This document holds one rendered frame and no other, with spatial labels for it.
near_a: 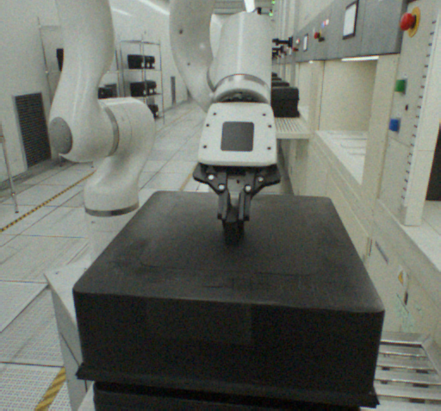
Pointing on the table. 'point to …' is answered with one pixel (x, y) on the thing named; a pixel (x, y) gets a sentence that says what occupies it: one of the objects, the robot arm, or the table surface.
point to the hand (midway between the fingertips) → (233, 209)
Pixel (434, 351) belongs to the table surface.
